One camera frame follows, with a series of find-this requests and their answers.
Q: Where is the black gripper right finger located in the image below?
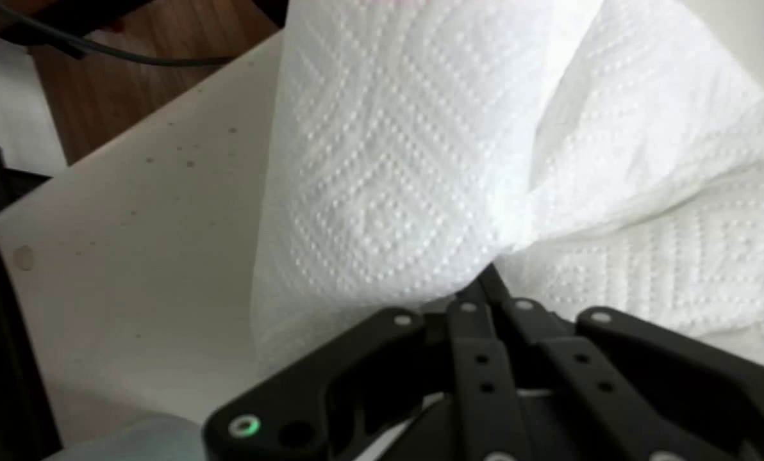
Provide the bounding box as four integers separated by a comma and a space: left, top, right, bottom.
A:
481, 261, 764, 461

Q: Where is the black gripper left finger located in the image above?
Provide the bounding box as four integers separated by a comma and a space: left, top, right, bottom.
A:
201, 261, 530, 461

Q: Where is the thin black cable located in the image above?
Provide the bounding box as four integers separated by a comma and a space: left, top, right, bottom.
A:
0, 0, 236, 73

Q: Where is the white embossed paper towel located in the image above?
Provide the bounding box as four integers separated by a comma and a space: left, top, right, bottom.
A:
248, 0, 764, 380

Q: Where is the white dishwasher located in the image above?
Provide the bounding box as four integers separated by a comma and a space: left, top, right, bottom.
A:
0, 36, 69, 180

